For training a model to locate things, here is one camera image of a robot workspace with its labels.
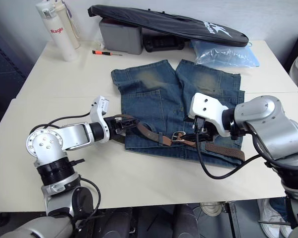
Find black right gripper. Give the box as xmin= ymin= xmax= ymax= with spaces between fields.
xmin=181 ymin=119 xmax=217 ymax=143

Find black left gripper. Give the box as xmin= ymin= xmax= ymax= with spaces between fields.
xmin=106 ymin=115 xmax=140 ymax=136

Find brown braided belt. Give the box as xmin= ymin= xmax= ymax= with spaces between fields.
xmin=112 ymin=114 xmax=246 ymax=162

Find blue denim shorts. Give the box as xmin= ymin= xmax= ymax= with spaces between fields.
xmin=110 ymin=59 xmax=246 ymax=170

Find small white sneaker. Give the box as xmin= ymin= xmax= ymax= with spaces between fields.
xmin=200 ymin=201 xmax=226 ymax=218

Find orange black screwdriver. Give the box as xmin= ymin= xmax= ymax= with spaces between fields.
xmin=91 ymin=49 xmax=123 ymax=57

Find blue clear plastic bag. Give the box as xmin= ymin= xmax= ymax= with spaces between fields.
xmin=189 ymin=39 xmax=261 ymax=68

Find black handheld controller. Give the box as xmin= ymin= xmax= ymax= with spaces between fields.
xmin=143 ymin=34 xmax=186 ymax=53

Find grey plastic box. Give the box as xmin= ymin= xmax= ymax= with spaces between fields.
xmin=98 ymin=18 xmax=144 ymax=56

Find grey metal table leg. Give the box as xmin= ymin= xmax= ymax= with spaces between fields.
xmin=223 ymin=201 xmax=240 ymax=238

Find cream cylindrical bottle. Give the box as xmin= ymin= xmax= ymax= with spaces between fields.
xmin=55 ymin=0 xmax=81 ymax=50

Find large white sneaker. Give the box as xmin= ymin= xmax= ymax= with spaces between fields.
xmin=257 ymin=198 xmax=293 ymax=238

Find long black fabric bag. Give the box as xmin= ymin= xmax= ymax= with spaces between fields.
xmin=87 ymin=4 xmax=250 ymax=48

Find white Raglo bottle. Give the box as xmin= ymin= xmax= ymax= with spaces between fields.
xmin=35 ymin=0 xmax=78 ymax=62

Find black chair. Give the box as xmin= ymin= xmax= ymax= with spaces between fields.
xmin=285 ymin=32 xmax=298 ymax=73

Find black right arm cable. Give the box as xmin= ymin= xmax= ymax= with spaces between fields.
xmin=193 ymin=116 xmax=265 ymax=179

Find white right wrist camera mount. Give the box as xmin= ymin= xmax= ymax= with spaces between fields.
xmin=187 ymin=92 xmax=231 ymax=138

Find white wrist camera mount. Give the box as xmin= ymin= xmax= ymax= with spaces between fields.
xmin=88 ymin=95 xmax=112 ymax=145
xmin=187 ymin=92 xmax=231 ymax=138

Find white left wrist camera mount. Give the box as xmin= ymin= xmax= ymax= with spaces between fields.
xmin=88 ymin=95 xmax=112 ymax=145

